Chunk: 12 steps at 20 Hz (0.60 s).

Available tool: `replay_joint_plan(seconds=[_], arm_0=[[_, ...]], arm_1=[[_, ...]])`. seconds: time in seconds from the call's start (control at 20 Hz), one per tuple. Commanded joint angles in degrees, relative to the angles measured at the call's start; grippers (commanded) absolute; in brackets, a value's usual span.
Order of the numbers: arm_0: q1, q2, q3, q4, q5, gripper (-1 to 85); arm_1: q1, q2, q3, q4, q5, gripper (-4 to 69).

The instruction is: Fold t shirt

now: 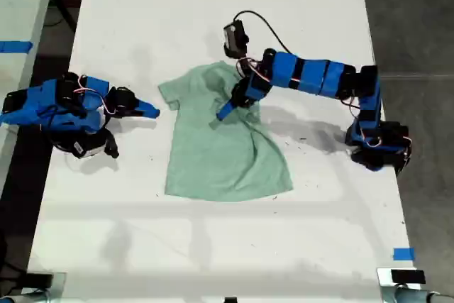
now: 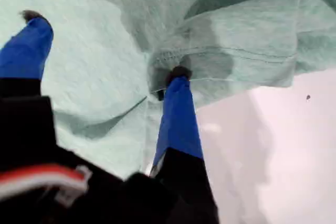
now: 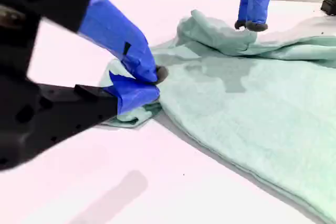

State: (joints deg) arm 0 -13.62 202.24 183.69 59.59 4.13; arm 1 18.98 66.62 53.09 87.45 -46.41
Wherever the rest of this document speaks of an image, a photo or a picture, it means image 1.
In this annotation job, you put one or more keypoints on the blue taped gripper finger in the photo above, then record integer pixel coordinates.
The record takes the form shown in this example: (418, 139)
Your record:
(147, 108)
(230, 113)
(131, 112)
(238, 94)

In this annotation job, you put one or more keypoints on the pale green T-shirt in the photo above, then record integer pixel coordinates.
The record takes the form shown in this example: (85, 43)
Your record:
(213, 161)

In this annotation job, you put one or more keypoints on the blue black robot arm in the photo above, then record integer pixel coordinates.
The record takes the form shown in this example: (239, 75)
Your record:
(312, 76)
(46, 104)

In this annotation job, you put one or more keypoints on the long blue tape strip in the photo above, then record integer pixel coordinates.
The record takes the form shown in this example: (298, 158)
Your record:
(16, 47)

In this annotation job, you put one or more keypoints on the white side table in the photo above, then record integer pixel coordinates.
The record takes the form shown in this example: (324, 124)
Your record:
(21, 15)

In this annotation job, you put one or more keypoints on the shiny metal clamp plate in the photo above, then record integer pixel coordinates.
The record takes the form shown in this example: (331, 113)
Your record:
(383, 276)
(59, 283)

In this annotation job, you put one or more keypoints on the tiny black block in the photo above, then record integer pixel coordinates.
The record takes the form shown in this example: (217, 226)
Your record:
(230, 300)

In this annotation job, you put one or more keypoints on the small black box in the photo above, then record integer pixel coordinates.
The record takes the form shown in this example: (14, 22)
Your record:
(39, 280)
(408, 276)

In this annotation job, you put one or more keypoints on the metal pipe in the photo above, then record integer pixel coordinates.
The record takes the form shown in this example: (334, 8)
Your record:
(415, 295)
(25, 297)

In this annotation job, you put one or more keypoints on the square blue tape piece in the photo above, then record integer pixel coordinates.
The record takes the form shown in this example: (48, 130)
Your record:
(403, 254)

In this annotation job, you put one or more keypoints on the black camera box white label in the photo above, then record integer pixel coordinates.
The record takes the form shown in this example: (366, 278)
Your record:
(235, 35)
(85, 147)

